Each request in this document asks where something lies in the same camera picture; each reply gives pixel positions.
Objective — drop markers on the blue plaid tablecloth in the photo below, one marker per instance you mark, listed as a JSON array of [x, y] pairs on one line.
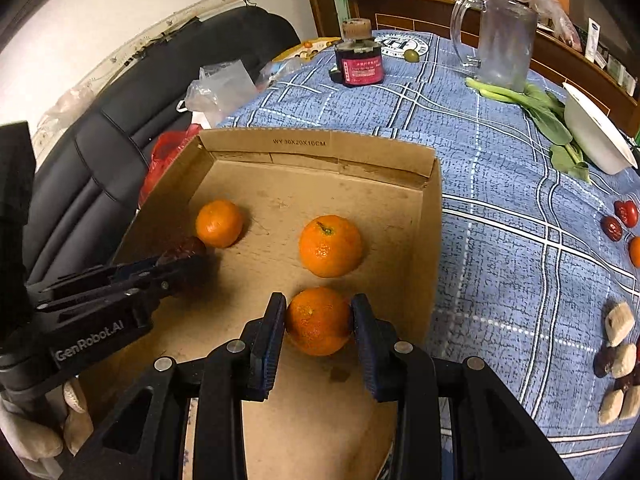
[[500, 260]]

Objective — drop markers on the white bowl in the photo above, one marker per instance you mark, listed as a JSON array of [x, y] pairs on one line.
[[595, 130]]

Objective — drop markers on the clear plastic bag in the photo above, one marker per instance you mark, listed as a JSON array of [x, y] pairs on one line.
[[220, 90]]

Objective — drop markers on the cardboard box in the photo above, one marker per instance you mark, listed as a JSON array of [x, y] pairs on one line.
[[280, 195]]

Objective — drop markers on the yellow printed plastic bag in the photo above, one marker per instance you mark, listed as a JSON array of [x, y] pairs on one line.
[[292, 57]]

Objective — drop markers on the clear glass mug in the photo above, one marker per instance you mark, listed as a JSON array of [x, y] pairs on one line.
[[505, 45]]

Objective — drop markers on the small red tomato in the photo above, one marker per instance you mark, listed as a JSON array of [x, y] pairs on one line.
[[627, 212]]

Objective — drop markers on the plastic bag with red contents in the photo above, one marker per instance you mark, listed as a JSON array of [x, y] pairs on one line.
[[547, 10]]

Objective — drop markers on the red date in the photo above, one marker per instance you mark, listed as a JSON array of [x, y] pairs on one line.
[[611, 228], [187, 250], [602, 361], [625, 384]]

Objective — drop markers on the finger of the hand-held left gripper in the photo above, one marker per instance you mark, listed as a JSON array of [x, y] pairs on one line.
[[135, 270], [175, 280]]

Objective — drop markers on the large orange with stem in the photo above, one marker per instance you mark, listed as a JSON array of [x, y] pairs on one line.
[[331, 246]]

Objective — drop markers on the green bok choy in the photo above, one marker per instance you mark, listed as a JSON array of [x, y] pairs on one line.
[[545, 115]]

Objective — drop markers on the person's left hand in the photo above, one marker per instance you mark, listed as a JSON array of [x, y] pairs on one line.
[[75, 410]]

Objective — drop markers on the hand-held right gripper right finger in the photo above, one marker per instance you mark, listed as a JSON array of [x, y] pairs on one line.
[[367, 345]]

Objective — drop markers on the beige food chunk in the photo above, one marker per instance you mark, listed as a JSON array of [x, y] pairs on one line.
[[619, 322], [611, 406], [631, 402], [624, 360]]

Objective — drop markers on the white tube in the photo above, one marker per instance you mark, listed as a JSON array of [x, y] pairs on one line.
[[592, 39]]

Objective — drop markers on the black leather sofa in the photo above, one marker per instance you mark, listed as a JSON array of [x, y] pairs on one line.
[[125, 110]]

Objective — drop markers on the small orange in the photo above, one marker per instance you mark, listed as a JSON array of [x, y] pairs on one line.
[[219, 223]]

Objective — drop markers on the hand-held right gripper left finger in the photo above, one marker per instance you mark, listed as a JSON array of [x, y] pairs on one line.
[[272, 340]]

